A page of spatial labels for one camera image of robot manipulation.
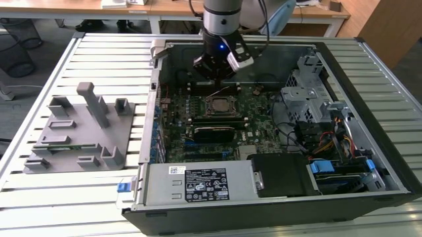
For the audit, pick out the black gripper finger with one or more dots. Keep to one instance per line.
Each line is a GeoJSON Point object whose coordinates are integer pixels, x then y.
{"type": "Point", "coordinates": [205, 66]}
{"type": "Point", "coordinates": [227, 71]}

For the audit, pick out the silver CPU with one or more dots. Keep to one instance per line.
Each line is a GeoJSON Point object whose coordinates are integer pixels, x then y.
{"type": "Point", "coordinates": [222, 105]}

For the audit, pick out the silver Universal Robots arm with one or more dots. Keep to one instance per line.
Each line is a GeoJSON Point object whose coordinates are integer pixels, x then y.
{"type": "Point", "coordinates": [221, 17]}

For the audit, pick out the CPU socket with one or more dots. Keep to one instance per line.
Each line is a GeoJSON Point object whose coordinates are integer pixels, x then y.
{"type": "Point", "coordinates": [209, 114]}

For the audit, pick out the round coin cell battery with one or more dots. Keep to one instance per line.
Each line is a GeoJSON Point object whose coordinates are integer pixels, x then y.
{"type": "Point", "coordinates": [256, 91]}

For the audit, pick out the metal rear port block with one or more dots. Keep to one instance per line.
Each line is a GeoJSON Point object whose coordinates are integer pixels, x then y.
{"type": "Point", "coordinates": [166, 101]}

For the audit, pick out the silver drive cage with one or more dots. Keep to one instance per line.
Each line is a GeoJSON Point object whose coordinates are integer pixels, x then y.
{"type": "Point", "coordinates": [297, 96]}

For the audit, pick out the green motherboard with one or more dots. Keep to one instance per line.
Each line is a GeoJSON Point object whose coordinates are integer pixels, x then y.
{"type": "Point", "coordinates": [264, 128]}

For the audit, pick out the black graphics card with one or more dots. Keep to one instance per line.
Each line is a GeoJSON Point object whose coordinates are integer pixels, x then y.
{"type": "Point", "coordinates": [213, 135]}

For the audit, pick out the white black device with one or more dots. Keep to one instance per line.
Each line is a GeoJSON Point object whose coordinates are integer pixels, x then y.
{"type": "Point", "coordinates": [136, 2]}

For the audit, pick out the silver chipset heatsink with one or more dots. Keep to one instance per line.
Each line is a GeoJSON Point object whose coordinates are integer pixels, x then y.
{"type": "Point", "coordinates": [248, 151]}

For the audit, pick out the black expansion slot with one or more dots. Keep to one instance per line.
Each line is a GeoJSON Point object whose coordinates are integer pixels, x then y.
{"type": "Point", "coordinates": [205, 156]}

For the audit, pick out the white box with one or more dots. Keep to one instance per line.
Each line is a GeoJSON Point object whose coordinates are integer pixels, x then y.
{"type": "Point", "coordinates": [114, 3]}

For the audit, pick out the black office chair base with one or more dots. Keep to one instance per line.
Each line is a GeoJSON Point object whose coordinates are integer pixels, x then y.
{"type": "Point", "coordinates": [89, 24]}

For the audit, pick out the small brown box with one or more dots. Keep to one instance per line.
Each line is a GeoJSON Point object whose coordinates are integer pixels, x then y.
{"type": "Point", "coordinates": [336, 6]}

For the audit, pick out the black plastic shroud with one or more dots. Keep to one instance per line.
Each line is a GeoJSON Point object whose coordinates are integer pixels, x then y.
{"type": "Point", "coordinates": [280, 172]}

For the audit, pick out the grey parts rack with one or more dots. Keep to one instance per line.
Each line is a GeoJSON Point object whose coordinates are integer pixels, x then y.
{"type": "Point", "coordinates": [86, 138]}

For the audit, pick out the blue disk carrier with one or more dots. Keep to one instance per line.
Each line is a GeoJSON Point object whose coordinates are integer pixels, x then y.
{"type": "Point", "coordinates": [321, 168]}

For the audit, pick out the green RAM stick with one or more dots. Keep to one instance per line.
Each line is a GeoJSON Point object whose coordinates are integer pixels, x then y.
{"type": "Point", "coordinates": [77, 147]}

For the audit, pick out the silver power supply unit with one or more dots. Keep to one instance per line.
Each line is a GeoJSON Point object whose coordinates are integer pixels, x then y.
{"type": "Point", "coordinates": [156, 187]}

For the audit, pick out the wooden cabinet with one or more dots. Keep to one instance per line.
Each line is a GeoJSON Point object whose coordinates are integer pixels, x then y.
{"type": "Point", "coordinates": [389, 29]}

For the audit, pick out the black mesh waste bin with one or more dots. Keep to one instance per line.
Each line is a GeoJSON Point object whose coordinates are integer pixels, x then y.
{"type": "Point", "coordinates": [32, 34]}
{"type": "Point", "coordinates": [17, 61]}

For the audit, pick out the blue case latch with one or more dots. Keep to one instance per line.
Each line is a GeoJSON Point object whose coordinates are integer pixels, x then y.
{"type": "Point", "coordinates": [124, 187]}

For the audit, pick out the black open PC case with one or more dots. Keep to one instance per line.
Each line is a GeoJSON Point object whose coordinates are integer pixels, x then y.
{"type": "Point", "coordinates": [264, 217]}

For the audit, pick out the grey stand foot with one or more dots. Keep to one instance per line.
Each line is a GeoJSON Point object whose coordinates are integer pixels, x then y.
{"type": "Point", "coordinates": [7, 95]}

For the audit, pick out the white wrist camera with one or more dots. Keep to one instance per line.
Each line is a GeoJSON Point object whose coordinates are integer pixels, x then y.
{"type": "Point", "coordinates": [243, 61]}

